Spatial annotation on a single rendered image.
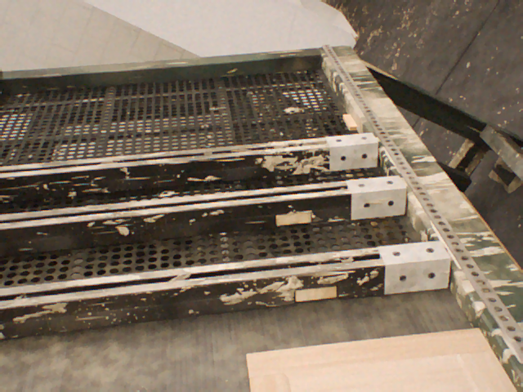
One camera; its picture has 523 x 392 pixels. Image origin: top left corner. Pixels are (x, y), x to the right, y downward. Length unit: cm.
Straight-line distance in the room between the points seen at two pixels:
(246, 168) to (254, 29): 301
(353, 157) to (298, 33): 302
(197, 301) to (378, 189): 51
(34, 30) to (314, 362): 532
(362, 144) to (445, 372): 75
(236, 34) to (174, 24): 41
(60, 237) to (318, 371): 67
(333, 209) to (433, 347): 45
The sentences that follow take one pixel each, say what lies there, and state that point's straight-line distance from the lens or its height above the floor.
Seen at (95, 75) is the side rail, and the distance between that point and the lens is 249.
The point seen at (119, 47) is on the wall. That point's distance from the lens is 623.
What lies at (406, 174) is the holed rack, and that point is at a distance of 168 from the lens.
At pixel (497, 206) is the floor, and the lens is 289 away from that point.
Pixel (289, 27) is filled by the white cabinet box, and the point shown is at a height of 46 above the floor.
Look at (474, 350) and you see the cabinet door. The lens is 125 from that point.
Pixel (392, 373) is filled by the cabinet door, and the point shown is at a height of 104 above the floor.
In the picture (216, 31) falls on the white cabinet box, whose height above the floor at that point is 88.
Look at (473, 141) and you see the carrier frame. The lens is 284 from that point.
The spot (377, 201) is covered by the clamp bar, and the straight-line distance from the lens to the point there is 158.
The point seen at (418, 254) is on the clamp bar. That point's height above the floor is 97.
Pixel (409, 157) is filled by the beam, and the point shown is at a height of 85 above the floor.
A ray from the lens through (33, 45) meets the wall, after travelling 632.
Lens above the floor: 169
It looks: 19 degrees down
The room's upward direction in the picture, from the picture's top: 68 degrees counter-clockwise
